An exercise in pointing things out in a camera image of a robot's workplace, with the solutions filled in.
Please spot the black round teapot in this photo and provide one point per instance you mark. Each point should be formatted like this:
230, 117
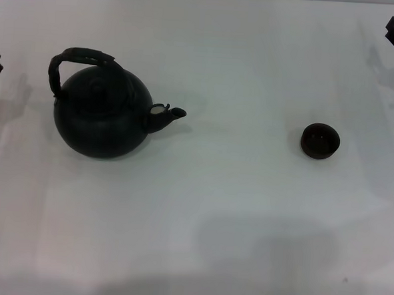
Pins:
98, 128

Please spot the dark brown teacup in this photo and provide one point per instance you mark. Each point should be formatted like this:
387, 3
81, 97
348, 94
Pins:
320, 141

